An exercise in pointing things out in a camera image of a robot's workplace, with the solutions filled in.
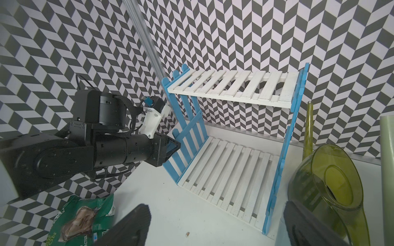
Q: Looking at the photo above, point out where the beige plastic watering can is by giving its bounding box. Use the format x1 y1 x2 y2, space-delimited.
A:
380 115 394 246

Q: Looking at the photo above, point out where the olive green transparent watering can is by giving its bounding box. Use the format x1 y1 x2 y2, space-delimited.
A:
288 102 370 246

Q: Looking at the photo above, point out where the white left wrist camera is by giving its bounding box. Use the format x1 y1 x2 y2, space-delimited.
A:
138 96 171 139

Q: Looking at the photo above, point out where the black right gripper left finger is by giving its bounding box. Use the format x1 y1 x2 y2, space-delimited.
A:
93 204 151 246

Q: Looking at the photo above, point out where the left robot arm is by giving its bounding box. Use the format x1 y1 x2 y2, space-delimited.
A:
1 90 181 205

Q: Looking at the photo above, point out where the green snack bag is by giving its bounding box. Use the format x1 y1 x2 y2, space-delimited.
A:
45 194 116 246

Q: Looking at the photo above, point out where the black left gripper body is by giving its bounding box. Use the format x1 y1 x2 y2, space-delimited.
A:
147 133 181 167

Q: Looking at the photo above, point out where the aluminium corner post left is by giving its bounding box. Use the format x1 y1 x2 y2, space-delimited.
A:
123 0 167 82

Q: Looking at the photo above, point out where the blue and white wooden shelf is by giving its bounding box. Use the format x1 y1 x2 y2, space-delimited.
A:
162 64 310 235

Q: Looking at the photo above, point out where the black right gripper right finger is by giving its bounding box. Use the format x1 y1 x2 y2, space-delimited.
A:
284 201 348 246

